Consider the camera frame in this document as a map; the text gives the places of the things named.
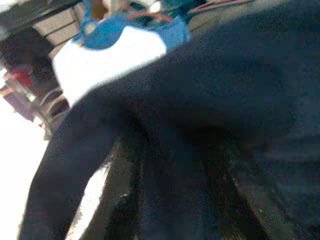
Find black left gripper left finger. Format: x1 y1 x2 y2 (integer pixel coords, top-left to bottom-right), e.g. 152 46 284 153
107 139 148 240

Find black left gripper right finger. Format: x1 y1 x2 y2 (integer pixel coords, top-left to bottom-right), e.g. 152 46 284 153
204 154 266 240

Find dark navy garment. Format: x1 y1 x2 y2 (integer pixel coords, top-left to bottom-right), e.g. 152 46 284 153
17 0 320 240

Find white shirt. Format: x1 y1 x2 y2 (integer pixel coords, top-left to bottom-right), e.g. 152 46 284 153
51 23 173 107

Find blue shirt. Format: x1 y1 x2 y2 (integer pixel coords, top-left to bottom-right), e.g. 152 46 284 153
79 13 191 50

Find black metal drying rack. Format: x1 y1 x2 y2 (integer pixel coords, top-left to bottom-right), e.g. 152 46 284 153
0 0 106 136

